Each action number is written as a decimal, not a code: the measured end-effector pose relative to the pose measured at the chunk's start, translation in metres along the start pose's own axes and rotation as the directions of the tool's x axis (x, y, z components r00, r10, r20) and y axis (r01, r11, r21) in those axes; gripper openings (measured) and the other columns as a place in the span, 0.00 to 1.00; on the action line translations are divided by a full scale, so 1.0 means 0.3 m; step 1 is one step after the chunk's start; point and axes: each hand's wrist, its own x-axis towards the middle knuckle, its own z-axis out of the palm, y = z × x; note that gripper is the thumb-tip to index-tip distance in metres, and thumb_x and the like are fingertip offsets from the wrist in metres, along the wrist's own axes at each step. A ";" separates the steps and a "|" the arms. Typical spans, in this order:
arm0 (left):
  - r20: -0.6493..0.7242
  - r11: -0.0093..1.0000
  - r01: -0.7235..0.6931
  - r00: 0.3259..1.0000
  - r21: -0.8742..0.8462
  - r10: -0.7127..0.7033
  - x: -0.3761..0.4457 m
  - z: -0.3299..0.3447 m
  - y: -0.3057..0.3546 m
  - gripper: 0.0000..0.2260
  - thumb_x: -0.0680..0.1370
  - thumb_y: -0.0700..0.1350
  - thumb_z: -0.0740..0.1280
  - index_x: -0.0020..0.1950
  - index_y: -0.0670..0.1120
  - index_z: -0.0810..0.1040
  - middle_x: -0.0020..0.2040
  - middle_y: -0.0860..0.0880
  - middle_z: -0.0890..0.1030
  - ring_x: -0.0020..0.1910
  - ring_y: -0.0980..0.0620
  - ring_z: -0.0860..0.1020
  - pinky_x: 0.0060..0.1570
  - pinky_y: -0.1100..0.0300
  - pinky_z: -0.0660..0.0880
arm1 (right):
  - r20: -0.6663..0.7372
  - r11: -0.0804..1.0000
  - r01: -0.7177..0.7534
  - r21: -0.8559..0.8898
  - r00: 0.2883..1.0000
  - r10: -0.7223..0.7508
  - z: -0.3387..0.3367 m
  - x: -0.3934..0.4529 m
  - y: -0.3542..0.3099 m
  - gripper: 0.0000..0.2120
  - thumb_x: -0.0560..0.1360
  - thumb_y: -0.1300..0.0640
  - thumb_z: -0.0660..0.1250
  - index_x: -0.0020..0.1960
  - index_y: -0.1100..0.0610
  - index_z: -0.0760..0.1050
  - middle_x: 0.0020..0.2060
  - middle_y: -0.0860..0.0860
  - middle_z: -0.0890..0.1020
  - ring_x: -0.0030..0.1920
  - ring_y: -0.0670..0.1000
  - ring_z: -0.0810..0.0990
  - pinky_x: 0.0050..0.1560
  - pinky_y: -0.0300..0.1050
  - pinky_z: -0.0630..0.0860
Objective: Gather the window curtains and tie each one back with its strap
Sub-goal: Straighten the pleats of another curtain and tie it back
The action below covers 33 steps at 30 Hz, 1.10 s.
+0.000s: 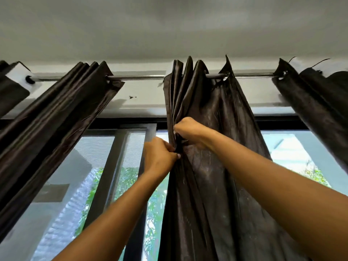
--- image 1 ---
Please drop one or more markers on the person's left hand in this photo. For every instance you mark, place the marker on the person's left hand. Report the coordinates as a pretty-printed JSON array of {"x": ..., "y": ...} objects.
[{"x": 159, "y": 157}]

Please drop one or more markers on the person's right hand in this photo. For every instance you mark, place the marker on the person's right hand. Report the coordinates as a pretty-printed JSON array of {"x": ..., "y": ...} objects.
[{"x": 193, "y": 130}]

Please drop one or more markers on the dark brown curtain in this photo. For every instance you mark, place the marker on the dark brown curtain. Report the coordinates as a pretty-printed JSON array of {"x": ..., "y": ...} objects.
[
  {"x": 320, "y": 105},
  {"x": 11, "y": 97},
  {"x": 54, "y": 133},
  {"x": 217, "y": 201}
]

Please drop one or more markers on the person's right forearm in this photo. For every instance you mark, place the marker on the person's right forearm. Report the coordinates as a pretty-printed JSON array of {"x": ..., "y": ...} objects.
[{"x": 285, "y": 201}]

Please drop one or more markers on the person's left forearm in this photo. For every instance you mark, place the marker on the person's left forearm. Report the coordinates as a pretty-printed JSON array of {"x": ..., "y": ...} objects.
[{"x": 108, "y": 231}]

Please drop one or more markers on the green trees outside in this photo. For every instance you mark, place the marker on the green trees outside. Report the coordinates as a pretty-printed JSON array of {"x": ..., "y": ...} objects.
[{"x": 155, "y": 214}]

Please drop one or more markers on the silver metal curtain rod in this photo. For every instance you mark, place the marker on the silver metal curtain rod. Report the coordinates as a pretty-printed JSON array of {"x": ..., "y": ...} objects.
[{"x": 136, "y": 77}]

